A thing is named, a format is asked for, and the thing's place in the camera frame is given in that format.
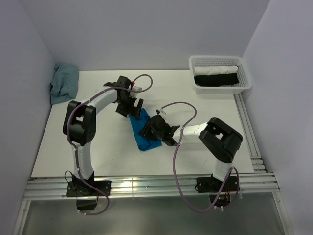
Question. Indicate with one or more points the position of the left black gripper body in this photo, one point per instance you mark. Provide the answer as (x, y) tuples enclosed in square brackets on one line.
[(127, 102)]

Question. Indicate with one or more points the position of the bright blue t-shirt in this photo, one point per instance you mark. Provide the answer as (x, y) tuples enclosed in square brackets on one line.
[(143, 143)]

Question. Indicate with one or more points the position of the white rolled t-shirt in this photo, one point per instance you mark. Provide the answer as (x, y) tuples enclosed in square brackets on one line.
[(215, 70)]

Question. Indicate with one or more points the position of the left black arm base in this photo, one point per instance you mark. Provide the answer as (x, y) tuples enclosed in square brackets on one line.
[(87, 196)]

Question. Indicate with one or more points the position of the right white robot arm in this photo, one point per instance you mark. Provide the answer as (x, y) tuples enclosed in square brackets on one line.
[(218, 137)]

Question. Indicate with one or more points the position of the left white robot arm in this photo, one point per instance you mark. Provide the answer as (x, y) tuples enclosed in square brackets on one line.
[(80, 125)]

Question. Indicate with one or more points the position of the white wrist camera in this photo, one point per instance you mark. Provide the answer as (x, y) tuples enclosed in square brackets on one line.
[(134, 90), (162, 113)]

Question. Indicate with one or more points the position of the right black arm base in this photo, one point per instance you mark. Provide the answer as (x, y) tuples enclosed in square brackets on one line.
[(229, 193)]

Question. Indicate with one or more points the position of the white perforated plastic basket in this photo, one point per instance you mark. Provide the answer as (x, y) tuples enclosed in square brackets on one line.
[(204, 61)]

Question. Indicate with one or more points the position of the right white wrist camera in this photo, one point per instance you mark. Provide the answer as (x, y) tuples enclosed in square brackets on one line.
[(162, 113)]

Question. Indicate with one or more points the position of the aluminium front rail frame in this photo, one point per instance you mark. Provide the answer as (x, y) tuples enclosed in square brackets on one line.
[(124, 187)]

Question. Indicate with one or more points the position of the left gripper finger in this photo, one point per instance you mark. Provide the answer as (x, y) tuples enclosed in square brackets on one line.
[(136, 110), (123, 109)]

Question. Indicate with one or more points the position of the grey-blue crumpled t-shirt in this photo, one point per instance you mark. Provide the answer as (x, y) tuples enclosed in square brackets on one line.
[(64, 85)]

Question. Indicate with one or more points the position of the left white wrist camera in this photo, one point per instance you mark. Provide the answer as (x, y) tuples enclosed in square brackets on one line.
[(134, 90)]

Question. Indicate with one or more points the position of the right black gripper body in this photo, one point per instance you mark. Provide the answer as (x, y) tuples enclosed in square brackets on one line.
[(161, 136)]

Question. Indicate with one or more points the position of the black rolled t-shirt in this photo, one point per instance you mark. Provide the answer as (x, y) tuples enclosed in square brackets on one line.
[(216, 80)]

